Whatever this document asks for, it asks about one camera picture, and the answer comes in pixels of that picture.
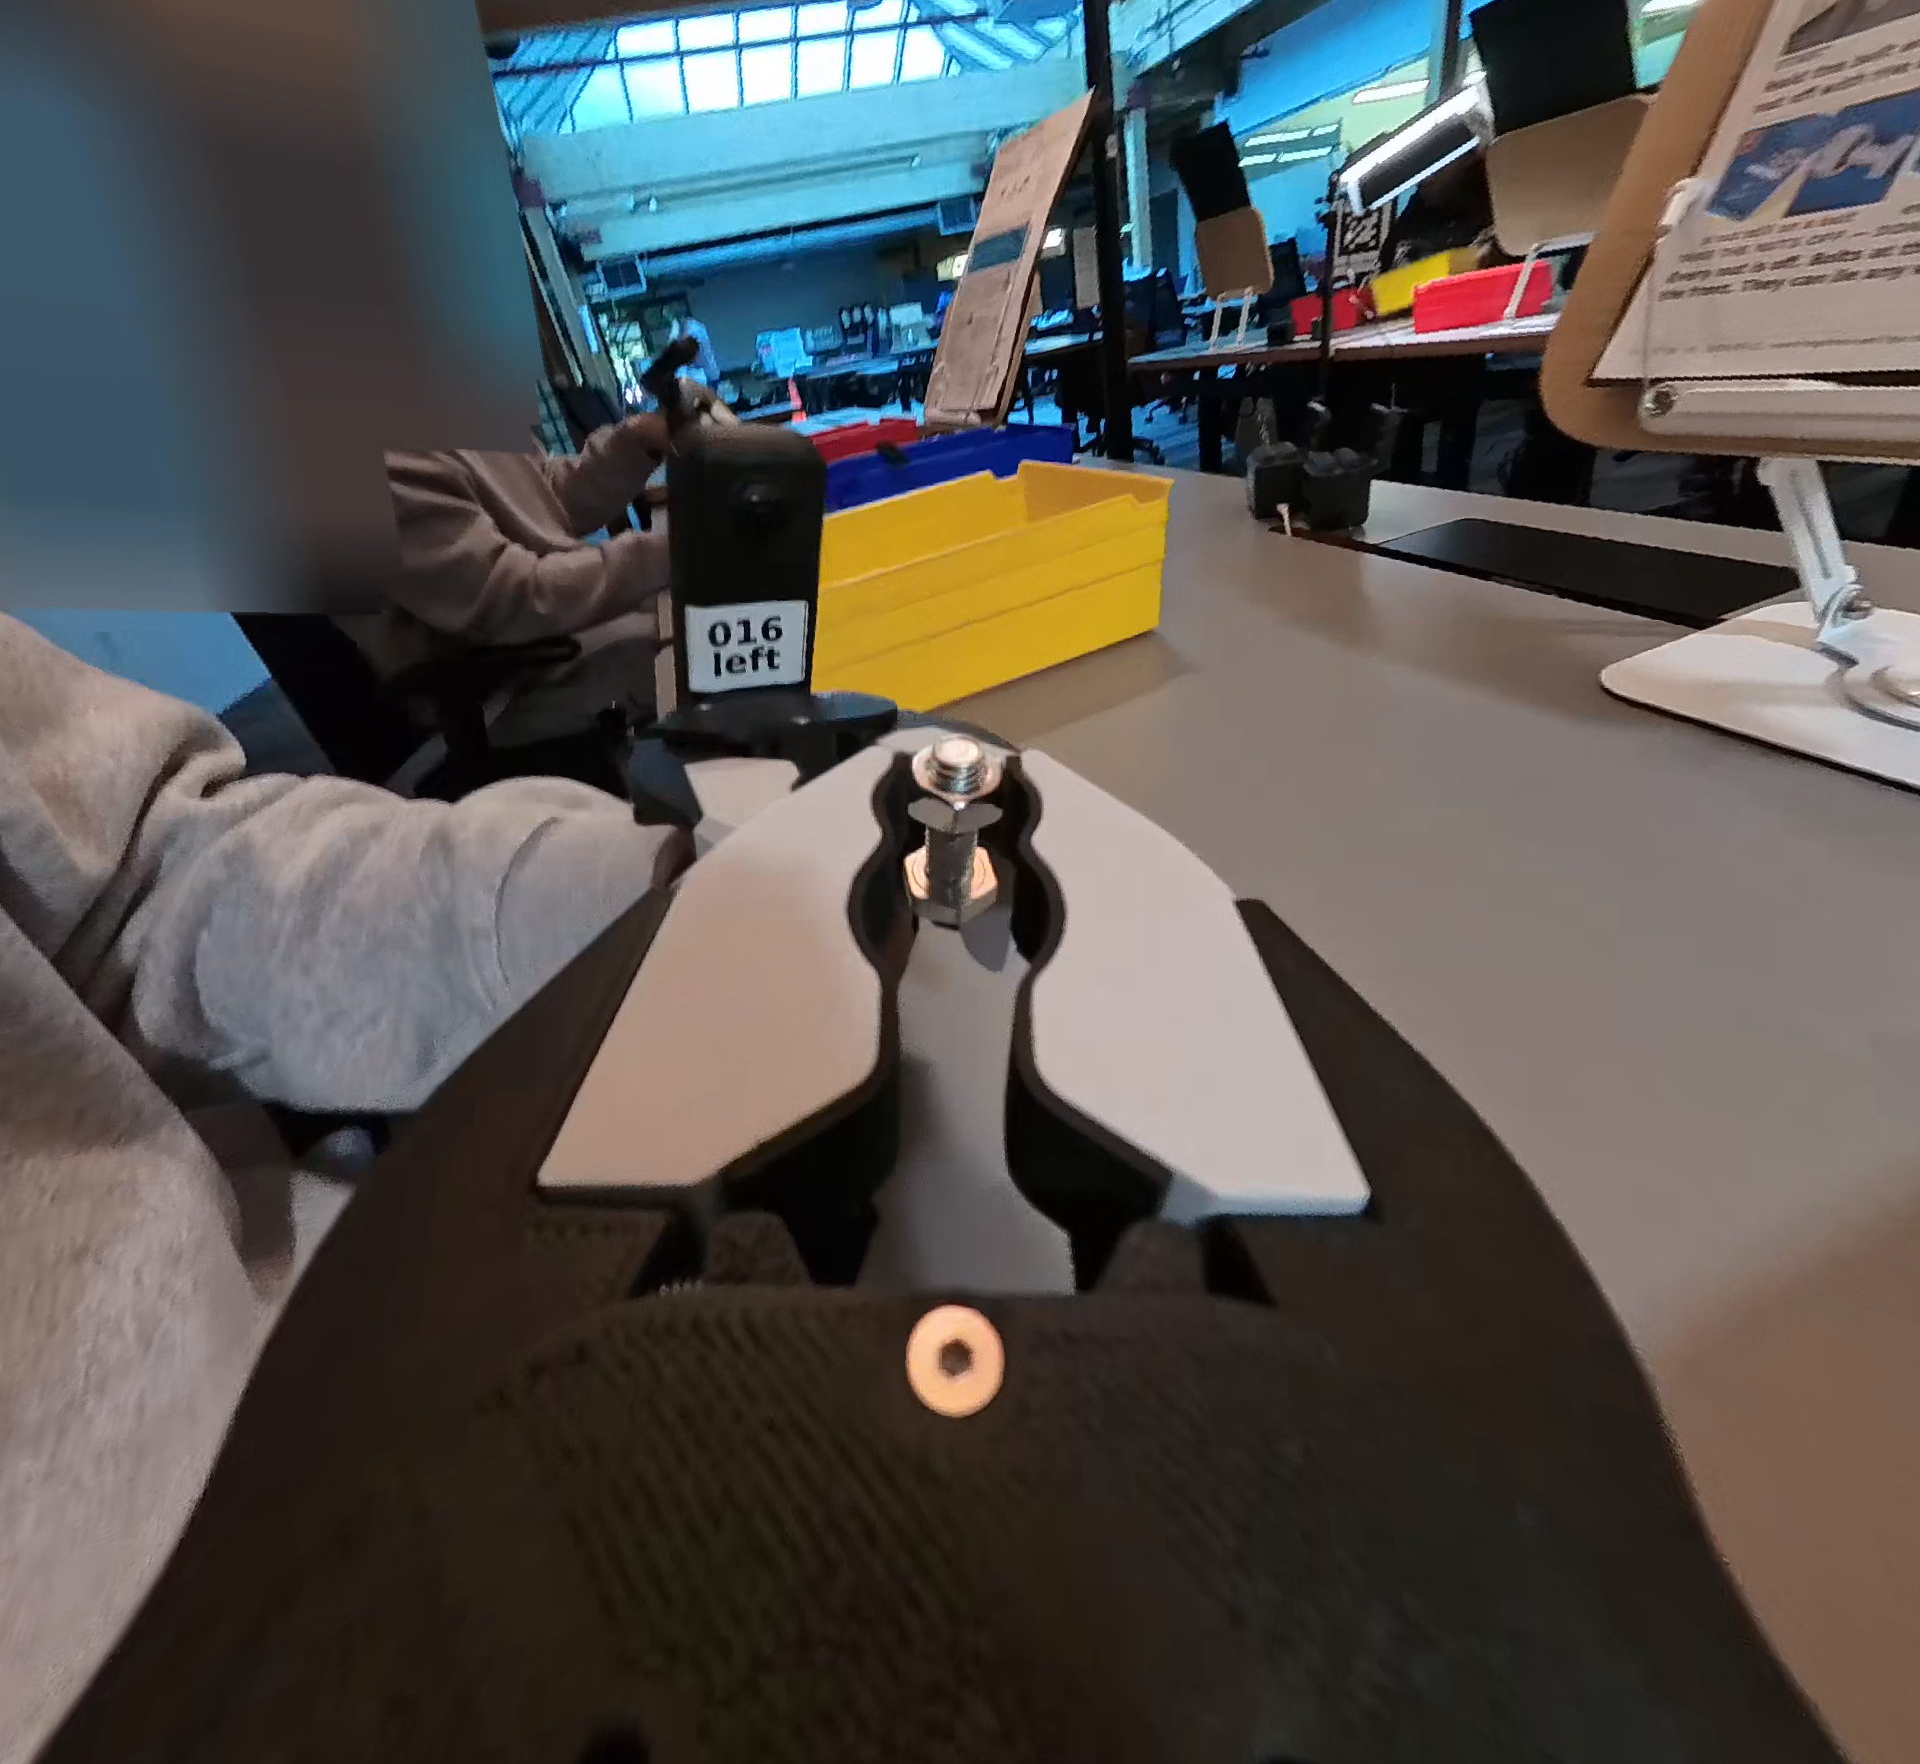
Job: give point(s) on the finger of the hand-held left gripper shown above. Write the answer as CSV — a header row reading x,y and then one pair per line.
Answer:
x,y
742,788

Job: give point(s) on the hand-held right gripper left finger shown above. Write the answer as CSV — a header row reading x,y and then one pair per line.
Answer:
x,y
735,1014

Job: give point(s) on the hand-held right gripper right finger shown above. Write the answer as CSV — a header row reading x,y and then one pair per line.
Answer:
x,y
1184,1029

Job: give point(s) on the steel hex bolt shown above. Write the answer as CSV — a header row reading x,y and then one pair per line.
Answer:
x,y
948,894

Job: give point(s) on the yellow plastic bin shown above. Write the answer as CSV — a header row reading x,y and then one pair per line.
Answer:
x,y
990,594

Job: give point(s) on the person's left forearm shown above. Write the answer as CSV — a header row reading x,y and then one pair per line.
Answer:
x,y
300,894

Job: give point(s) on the grey desk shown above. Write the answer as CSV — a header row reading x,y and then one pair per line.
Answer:
x,y
1500,894

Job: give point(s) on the black desk mat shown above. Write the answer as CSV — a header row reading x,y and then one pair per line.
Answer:
x,y
1576,564

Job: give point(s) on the wood-edged work desk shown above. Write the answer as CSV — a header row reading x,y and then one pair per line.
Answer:
x,y
1349,348

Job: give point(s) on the black desk lamp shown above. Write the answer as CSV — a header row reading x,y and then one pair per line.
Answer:
x,y
1419,144

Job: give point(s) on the red plastic bin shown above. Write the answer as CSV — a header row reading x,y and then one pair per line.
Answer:
x,y
864,436

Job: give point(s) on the blue plastic bin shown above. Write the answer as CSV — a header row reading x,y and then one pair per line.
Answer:
x,y
961,466

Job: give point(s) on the tall wooden document stand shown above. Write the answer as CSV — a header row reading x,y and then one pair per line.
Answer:
x,y
1013,265

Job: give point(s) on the black battery charger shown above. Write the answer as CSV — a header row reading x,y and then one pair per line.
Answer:
x,y
1335,493
1273,482

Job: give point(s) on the black support column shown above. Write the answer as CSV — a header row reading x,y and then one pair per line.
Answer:
x,y
1100,144

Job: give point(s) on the small wooden document stand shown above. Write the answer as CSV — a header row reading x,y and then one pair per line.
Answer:
x,y
1233,248

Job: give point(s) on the black monitor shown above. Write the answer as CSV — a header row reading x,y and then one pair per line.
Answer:
x,y
1213,173
1553,38

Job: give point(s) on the red storage bin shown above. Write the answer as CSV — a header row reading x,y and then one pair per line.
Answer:
x,y
1485,301
1328,312

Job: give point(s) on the person's grey sweatshirt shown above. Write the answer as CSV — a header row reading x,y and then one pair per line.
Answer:
x,y
106,1345

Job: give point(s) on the small yellow storage bin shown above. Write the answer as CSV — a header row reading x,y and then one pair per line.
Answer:
x,y
1419,279

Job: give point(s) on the wide wooden document stand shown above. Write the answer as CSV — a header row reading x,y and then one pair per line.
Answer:
x,y
1560,173

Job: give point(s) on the printed instruction sheet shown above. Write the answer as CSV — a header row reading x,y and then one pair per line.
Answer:
x,y
1785,219

